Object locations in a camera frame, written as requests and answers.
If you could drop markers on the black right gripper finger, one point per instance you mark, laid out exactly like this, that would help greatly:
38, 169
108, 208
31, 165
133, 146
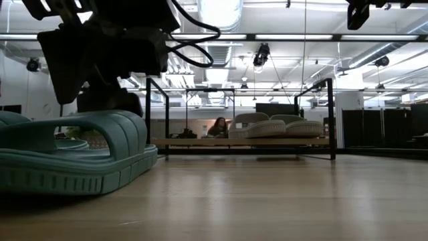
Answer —
357, 15

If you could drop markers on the green plant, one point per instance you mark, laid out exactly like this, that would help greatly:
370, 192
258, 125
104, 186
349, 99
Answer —
83, 134

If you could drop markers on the black frame wooden shelf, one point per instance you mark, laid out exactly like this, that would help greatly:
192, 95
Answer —
187, 141

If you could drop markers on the black monitor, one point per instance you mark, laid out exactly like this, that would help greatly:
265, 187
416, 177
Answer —
277, 108

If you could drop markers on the green rubber slide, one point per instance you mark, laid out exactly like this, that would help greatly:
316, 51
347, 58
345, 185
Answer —
13, 118
67, 174

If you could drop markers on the black background station frame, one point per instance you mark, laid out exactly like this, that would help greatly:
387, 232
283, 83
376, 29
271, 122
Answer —
210, 90

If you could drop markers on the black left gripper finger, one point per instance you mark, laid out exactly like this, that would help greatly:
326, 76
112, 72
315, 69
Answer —
107, 98
67, 60

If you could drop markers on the white room column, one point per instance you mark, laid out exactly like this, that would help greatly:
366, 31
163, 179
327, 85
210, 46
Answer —
349, 100

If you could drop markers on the silver round ceiling duct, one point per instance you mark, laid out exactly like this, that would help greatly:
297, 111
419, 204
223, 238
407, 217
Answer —
220, 15

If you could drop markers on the person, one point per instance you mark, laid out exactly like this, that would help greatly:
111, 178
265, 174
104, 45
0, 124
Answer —
219, 129

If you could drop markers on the white rubber slide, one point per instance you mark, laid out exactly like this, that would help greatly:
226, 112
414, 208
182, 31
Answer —
304, 129
257, 129

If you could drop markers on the black hanging ceiling lamp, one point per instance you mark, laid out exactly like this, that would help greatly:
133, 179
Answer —
262, 53

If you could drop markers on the black round ceiling fixture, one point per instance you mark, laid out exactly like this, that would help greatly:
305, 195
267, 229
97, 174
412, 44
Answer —
33, 65
382, 61

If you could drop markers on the black room divider panels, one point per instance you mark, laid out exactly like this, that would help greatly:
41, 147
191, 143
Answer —
371, 127

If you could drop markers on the white ceiling pipes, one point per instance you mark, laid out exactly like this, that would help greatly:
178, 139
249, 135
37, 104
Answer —
182, 72

